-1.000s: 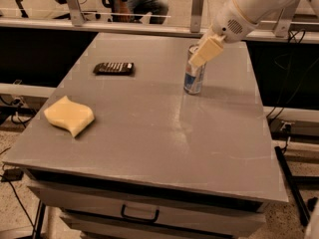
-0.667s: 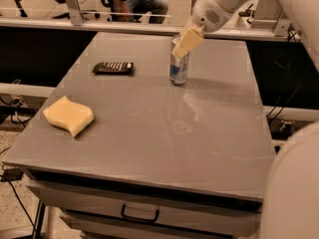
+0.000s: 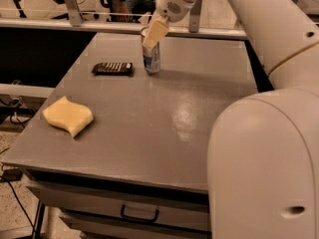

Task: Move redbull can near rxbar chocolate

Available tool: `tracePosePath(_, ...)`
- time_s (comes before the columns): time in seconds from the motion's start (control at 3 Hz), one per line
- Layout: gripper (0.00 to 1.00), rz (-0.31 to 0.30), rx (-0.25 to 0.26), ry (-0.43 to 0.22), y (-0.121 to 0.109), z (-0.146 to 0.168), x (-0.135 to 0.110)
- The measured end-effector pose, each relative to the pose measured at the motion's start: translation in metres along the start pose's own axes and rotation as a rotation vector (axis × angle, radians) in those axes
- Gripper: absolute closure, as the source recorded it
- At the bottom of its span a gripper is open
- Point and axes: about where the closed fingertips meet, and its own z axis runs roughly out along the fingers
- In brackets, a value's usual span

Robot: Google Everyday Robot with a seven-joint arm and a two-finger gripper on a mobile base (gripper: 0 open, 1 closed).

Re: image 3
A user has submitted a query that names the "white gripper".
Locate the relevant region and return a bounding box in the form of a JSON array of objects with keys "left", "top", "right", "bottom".
[{"left": 143, "top": 0, "right": 196, "bottom": 49}]

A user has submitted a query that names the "redbull can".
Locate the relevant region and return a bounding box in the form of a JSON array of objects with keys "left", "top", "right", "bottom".
[{"left": 142, "top": 44, "right": 160, "bottom": 75}]

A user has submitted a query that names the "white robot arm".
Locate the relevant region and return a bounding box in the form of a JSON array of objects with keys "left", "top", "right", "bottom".
[{"left": 144, "top": 0, "right": 319, "bottom": 239}]

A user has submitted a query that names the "black rxbar chocolate bar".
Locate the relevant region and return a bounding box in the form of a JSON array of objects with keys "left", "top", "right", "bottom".
[{"left": 92, "top": 62, "right": 133, "bottom": 76}]

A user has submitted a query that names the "seated person in jeans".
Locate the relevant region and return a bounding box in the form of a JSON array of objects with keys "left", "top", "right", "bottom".
[{"left": 112, "top": 0, "right": 157, "bottom": 23}]

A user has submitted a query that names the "yellow sponge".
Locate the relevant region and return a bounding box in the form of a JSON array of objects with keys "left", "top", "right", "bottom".
[{"left": 43, "top": 97, "right": 94, "bottom": 137}]

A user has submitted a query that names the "black power adapter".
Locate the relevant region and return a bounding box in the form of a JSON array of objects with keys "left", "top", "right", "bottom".
[{"left": 0, "top": 168, "right": 22, "bottom": 182}]

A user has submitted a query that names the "lower drawer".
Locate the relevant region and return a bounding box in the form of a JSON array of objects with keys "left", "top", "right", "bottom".
[{"left": 60, "top": 212, "right": 212, "bottom": 239}]

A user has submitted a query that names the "metal railing frame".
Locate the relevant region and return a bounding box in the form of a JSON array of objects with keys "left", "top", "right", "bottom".
[{"left": 0, "top": 0, "right": 247, "bottom": 40}]

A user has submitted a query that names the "upper drawer with black handle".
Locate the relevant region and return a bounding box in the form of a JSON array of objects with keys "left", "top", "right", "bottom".
[{"left": 27, "top": 180, "right": 210, "bottom": 232}]

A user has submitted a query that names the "black floor cable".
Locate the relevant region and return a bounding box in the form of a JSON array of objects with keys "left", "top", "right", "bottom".
[{"left": 0, "top": 174, "right": 38, "bottom": 239}]

